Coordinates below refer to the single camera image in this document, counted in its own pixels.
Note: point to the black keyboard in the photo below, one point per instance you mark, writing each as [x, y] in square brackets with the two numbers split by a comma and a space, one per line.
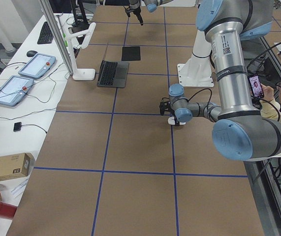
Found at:
[45, 35]

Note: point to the green plastic part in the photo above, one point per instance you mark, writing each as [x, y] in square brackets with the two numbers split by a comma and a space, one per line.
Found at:
[64, 40]

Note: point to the small black puck device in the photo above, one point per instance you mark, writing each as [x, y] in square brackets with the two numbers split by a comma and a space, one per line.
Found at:
[17, 126]

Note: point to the far blue teach pendant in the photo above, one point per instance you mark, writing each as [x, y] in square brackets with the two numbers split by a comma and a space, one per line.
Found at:
[37, 66]

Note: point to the red cylinder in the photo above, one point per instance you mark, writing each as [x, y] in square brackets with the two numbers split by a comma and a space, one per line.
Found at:
[1, 209]

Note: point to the blue teach pendant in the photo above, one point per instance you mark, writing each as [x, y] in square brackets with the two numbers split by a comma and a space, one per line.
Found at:
[14, 90]
[37, 66]

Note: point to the grey laptop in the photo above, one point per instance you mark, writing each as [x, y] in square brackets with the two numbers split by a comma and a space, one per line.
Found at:
[112, 74]

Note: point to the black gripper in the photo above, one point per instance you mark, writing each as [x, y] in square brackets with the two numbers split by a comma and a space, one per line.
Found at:
[175, 121]
[137, 10]

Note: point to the white desk lamp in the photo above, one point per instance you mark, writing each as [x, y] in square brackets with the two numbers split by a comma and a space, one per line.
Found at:
[80, 72]

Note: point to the black mouse pad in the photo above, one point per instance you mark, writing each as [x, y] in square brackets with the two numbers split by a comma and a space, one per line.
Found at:
[131, 53]

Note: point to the cardboard box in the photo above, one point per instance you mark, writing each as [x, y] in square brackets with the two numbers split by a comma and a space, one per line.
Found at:
[15, 166]

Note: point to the aluminium frame post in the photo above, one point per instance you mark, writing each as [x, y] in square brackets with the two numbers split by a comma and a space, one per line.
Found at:
[51, 19]

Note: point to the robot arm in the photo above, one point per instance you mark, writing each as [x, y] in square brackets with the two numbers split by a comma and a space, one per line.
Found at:
[239, 132]
[151, 5]

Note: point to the smartphone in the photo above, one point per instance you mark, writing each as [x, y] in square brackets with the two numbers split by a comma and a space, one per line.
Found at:
[255, 86]

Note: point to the black desk mouse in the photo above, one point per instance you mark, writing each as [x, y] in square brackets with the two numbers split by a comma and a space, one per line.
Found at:
[31, 53]

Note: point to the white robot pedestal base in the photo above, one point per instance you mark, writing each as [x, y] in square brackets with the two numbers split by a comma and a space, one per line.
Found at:
[197, 72]

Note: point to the near blue teach pendant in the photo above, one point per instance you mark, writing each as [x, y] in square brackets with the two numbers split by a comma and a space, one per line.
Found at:
[14, 90]

